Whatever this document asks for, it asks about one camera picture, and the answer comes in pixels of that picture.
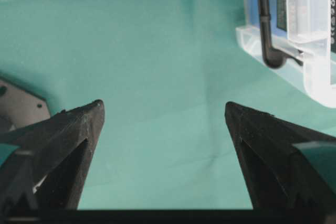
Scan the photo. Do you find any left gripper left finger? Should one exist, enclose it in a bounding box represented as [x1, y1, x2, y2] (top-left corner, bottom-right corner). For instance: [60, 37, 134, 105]
[1, 100, 105, 211]

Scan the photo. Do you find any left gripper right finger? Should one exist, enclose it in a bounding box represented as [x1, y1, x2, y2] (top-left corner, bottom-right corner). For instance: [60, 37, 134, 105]
[225, 102, 335, 211]

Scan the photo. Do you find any black box right in bin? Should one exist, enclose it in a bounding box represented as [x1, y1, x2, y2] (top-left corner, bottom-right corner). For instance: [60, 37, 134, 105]
[277, 0, 287, 31]

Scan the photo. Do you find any clear plastic storage bin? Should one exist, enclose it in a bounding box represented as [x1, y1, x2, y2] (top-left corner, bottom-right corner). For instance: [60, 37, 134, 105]
[236, 0, 335, 108]

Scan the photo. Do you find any blue cloth bin liner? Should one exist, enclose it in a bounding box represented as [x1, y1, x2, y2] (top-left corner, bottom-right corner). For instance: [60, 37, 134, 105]
[246, 0, 287, 38]

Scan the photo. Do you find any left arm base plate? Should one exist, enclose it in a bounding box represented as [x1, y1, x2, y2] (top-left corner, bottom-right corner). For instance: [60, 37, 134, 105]
[1, 78, 50, 133]

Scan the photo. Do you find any black cable at bin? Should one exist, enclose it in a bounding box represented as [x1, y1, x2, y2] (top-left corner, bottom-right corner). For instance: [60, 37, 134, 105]
[256, 0, 304, 69]

